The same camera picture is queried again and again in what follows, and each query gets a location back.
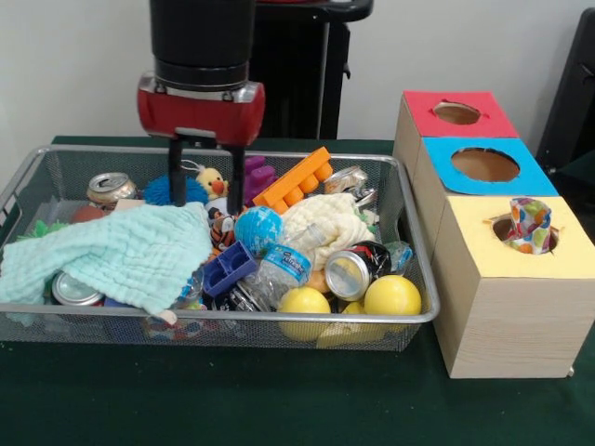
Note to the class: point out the black soda can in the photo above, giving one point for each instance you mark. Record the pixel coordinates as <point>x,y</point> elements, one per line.
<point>353,269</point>

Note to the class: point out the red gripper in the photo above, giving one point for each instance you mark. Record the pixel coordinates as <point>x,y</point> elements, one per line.
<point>200,116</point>

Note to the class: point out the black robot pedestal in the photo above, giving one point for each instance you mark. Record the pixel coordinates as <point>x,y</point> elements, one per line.
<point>297,69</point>

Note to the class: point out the orange building block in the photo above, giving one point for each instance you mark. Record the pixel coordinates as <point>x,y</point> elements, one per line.
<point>293,179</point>

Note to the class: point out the black upright panel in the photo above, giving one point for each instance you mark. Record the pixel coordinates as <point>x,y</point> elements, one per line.
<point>576,93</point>

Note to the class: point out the yellow ball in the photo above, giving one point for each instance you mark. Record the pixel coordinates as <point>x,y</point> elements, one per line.
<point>304,306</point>
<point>392,299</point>

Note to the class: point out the mint green cloth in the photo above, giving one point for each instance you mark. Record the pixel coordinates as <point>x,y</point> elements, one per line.
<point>116,255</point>

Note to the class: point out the dark green side-table cloth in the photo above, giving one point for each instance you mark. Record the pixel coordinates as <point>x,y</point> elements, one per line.
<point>581,174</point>

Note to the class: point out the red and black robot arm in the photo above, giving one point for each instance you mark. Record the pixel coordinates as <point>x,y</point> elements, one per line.
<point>202,37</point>

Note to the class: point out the yellow duck plush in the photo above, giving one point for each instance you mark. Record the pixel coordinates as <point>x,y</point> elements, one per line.
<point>213,182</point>

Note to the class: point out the silver mesh bin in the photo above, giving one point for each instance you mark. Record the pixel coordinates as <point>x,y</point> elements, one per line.
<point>70,332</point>

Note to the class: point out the blue spiky ball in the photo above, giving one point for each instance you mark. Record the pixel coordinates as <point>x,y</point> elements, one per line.
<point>158,190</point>

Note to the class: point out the dark green table cloth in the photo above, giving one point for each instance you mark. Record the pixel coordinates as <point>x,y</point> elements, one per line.
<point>279,399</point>

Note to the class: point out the polka dot cloth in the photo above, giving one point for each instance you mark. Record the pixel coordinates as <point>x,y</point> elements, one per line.
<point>530,225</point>

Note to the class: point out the cream cloth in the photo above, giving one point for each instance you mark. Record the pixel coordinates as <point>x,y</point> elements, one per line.
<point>334,218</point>

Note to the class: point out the gold soda can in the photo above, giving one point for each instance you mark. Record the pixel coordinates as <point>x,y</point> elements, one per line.
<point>111,188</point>

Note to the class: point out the wooden three-hole box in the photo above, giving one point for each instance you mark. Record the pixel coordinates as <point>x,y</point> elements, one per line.
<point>511,325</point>

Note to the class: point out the blue globe ball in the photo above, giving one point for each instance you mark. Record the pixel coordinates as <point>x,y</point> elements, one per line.
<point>259,230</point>

